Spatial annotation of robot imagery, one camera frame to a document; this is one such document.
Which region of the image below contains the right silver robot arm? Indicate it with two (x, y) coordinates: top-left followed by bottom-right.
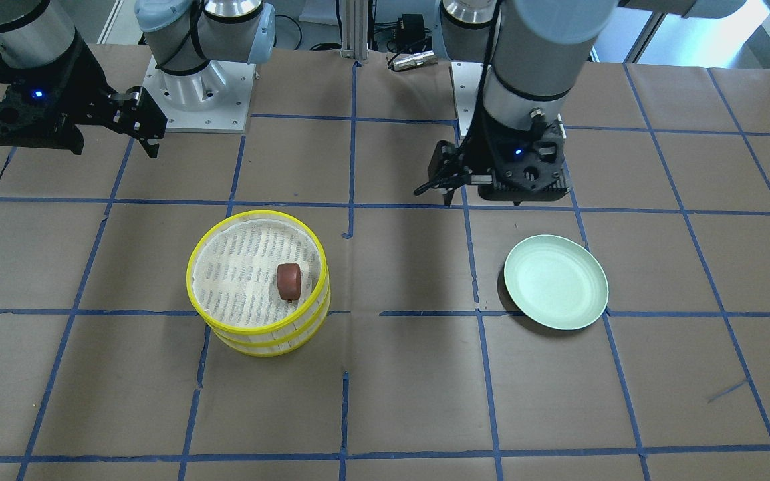
(0, 1), (276, 158)

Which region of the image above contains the aluminium frame post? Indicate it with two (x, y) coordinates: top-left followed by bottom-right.
(334, 1), (375, 65)

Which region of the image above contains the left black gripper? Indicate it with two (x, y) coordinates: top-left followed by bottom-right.
(414, 109), (569, 206)

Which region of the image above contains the yellow steamer layer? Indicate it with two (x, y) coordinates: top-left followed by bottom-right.
(186, 210), (330, 343)
(210, 287), (332, 358)

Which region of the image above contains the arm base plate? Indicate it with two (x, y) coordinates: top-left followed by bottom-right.
(142, 58), (257, 134)
(451, 61), (489, 143)

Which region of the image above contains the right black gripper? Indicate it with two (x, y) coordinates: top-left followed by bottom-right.
(0, 33), (167, 159)

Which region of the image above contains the brown bun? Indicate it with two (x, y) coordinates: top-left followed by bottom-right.
(275, 263), (302, 303)

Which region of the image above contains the light green plate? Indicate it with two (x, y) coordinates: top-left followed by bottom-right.
(502, 234), (610, 331)

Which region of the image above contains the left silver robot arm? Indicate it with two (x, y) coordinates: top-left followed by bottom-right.
(414, 1), (743, 205)

